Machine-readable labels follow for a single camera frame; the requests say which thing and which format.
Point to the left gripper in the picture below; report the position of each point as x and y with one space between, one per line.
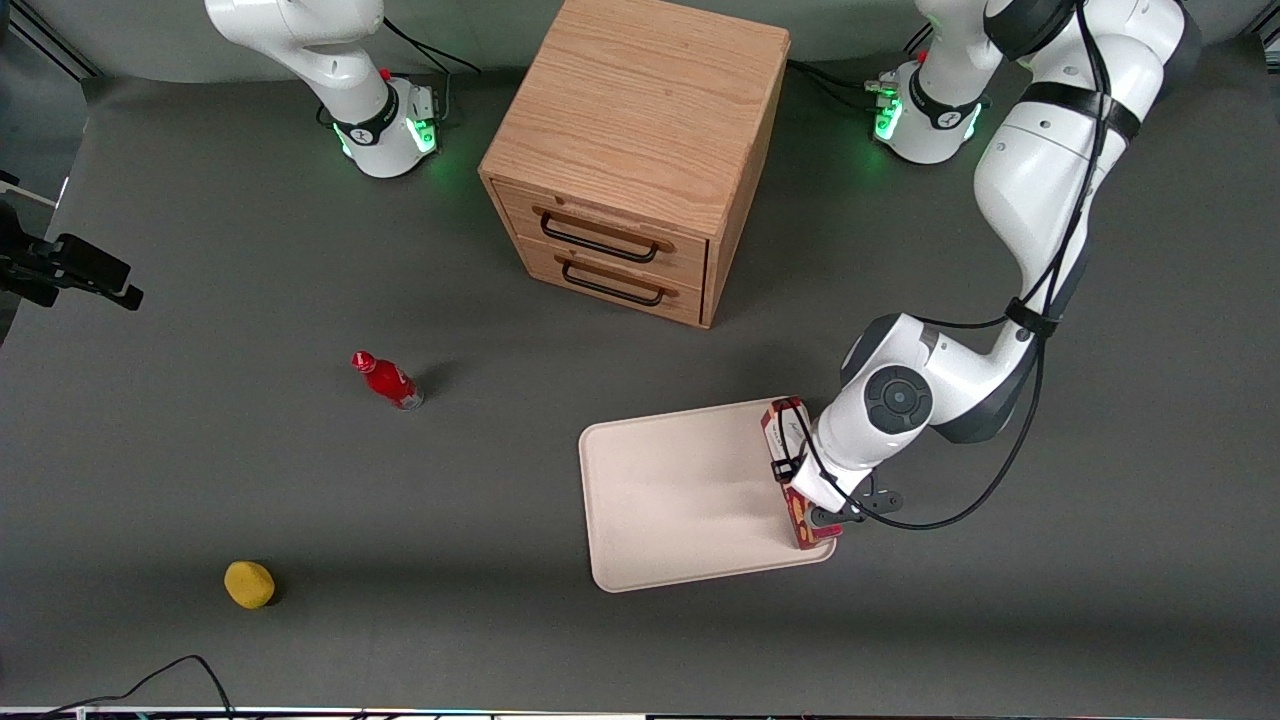
785 469

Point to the red cookie box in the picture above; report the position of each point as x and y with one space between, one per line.
785 430

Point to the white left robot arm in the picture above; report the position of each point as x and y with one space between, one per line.
1040 170

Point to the beige rectangular tray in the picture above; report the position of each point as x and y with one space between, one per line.
680 495

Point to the wooden drawer front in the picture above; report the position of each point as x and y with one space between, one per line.
520 207
540 263

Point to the wooden two-drawer cabinet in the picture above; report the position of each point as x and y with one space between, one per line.
640 100

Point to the red plastic bottle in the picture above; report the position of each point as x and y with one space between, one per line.
388 380

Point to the yellow sponge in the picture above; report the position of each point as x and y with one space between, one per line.
249 584

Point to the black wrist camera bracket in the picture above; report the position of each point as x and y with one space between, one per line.
875 502

